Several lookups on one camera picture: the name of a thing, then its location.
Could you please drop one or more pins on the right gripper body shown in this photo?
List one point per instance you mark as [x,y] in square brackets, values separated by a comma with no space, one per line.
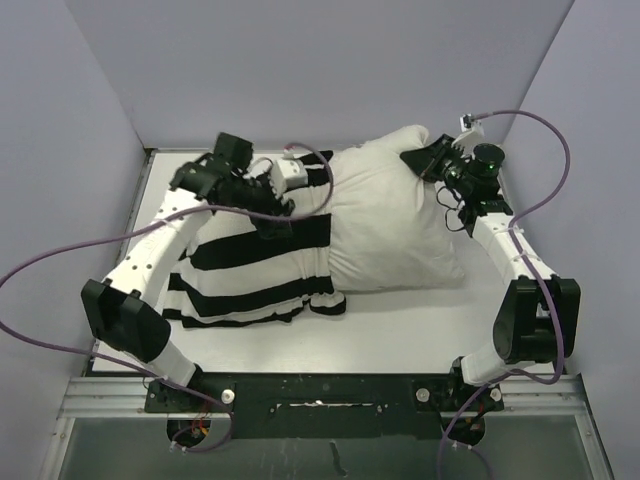
[445,165]

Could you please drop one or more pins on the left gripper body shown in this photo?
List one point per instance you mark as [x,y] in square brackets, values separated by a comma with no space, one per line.
[260,197]

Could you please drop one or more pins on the white pillow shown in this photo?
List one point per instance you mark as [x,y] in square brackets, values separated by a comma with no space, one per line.
[387,230]

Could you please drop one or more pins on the black white striped pillowcase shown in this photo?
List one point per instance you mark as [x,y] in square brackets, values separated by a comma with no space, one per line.
[229,276]

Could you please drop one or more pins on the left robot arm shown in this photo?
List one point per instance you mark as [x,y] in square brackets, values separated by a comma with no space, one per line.
[121,308]

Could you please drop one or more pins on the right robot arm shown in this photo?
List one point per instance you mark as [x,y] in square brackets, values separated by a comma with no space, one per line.
[537,320]

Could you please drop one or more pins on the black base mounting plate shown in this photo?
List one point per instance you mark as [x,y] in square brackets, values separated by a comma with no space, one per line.
[330,406]

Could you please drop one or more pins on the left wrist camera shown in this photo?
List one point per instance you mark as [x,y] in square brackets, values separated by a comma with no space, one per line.
[287,174]

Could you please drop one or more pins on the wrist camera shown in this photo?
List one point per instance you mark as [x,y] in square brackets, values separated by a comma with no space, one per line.
[472,133]
[287,174]

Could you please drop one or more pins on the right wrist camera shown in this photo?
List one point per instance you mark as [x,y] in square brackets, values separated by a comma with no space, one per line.
[472,133]

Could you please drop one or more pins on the aluminium frame rail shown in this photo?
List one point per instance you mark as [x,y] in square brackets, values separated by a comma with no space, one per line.
[103,397]

